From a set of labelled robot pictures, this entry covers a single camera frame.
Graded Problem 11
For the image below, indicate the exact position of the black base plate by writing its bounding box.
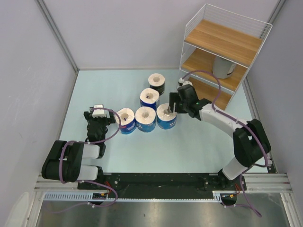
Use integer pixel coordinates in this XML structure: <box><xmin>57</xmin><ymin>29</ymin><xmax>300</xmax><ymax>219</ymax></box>
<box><xmin>78</xmin><ymin>173</ymin><xmax>247</xmax><ymax>202</ymax></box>

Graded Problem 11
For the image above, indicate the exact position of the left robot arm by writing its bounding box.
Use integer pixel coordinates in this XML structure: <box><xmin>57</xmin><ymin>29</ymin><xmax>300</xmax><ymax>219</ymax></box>
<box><xmin>41</xmin><ymin>105</ymin><xmax>120</xmax><ymax>189</ymax></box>

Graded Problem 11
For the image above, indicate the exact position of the black wrapped paper roll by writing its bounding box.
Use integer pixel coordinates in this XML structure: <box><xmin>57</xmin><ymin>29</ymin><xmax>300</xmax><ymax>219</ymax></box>
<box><xmin>148</xmin><ymin>73</ymin><xmax>165</xmax><ymax>96</ymax></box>

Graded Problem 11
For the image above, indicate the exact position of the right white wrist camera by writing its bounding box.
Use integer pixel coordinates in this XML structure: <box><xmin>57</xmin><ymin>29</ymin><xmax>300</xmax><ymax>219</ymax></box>
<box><xmin>177</xmin><ymin>78</ymin><xmax>193</xmax><ymax>88</ymax></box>

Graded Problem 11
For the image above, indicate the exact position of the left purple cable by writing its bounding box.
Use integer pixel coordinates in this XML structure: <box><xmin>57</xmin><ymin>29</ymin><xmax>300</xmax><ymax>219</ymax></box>
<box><xmin>47</xmin><ymin>107</ymin><xmax>123</xmax><ymax>213</ymax></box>

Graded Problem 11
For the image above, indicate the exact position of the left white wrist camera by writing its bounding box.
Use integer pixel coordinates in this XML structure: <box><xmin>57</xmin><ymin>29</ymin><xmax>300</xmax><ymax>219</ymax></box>
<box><xmin>92</xmin><ymin>104</ymin><xmax>107</xmax><ymax>118</ymax></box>

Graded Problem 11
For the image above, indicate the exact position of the grey paper roll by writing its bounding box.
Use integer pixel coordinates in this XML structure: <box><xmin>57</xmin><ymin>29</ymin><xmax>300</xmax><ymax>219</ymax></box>
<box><xmin>212</xmin><ymin>56</ymin><xmax>237</xmax><ymax>79</ymax></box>

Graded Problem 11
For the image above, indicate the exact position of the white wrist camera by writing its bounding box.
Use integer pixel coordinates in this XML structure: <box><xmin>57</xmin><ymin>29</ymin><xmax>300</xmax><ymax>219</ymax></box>
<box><xmin>177</xmin><ymin>78</ymin><xmax>193</xmax><ymax>88</ymax></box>
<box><xmin>92</xmin><ymin>104</ymin><xmax>107</xmax><ymax>118</ymax></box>

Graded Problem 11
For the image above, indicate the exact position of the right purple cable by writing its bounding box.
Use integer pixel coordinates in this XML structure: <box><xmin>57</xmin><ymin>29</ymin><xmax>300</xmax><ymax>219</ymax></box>
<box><xmin>181</xmin><ymin>70</ymin><xmax>273</xmax><ymax>218</ymax></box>

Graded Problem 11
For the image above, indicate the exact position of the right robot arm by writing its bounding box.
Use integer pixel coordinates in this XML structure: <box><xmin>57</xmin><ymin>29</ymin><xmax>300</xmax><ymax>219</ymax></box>
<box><xmin>168</xmin><ymin>84</ymin><xmax>271</xmax><ymax>190</ymax></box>

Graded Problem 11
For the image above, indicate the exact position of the blue monster paper roll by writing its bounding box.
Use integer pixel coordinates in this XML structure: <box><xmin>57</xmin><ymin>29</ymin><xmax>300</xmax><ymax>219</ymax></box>
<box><xmin>156</xmin><ymin>103</ymin><xmax>177</xmax><ymax>130</ymax></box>

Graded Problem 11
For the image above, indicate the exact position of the white wire wooden shelf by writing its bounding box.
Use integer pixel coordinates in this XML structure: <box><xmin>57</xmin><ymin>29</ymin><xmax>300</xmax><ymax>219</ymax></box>
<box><xmin>179</xmin><ymin>4</ymin><xmax>272</xmax><ymax>109</ymax></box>

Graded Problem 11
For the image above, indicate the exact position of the purple cable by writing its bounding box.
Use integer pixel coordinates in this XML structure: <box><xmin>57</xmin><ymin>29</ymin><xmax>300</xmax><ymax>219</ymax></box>
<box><xmin>47</xmin><ymin>107</ymin><xmax>123</xmax><ymax>213</ymax></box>
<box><xmin>181</xmin><ymin>70</ymin><xmax>273</xmax><ymax>218</ymax></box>

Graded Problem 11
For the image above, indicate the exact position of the aluminium rail frame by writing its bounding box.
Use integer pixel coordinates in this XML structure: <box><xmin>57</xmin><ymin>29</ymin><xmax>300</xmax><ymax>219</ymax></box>
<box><xmin>34</xmin><ymin>173</ymin><xmax>293</xmax><ymax>193</ymax></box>

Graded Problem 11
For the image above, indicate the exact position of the white slotted cable duct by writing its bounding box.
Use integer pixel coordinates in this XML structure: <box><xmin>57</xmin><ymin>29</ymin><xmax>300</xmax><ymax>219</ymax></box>
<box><xmin>44</xmin><ymin>192</ymin><xmax>222</xmax><ymax>202</ymax></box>

